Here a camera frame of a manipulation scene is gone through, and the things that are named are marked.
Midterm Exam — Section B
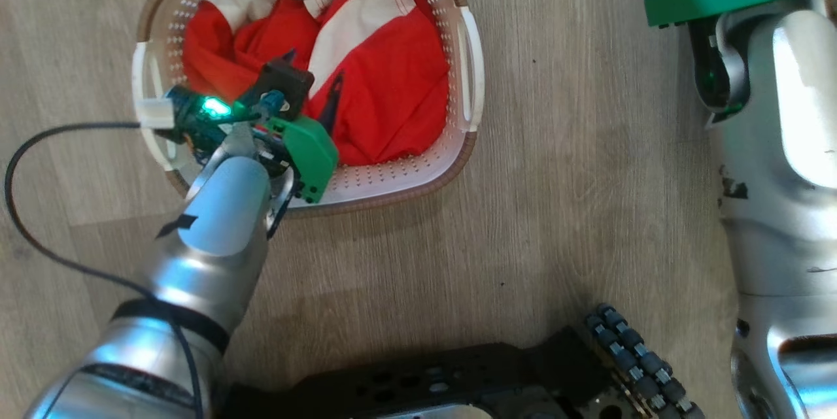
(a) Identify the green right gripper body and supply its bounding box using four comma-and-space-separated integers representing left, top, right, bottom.
163, 86, 339, 204

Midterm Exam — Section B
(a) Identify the red and white clothing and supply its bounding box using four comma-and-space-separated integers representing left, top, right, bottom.
182, 0, 452, 167

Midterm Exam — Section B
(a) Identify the white perforated laundry basket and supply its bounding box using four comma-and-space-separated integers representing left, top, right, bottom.
131, 0, 486, 217

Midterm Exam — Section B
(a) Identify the black roller omni wheel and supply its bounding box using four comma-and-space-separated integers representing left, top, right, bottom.
584, 303, 707, 419

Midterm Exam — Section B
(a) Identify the white cable plug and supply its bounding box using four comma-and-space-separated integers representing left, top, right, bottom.
136, 99, 176, 131

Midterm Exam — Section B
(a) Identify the thin black cable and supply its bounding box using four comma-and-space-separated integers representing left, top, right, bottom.
3, 122, 207, 419

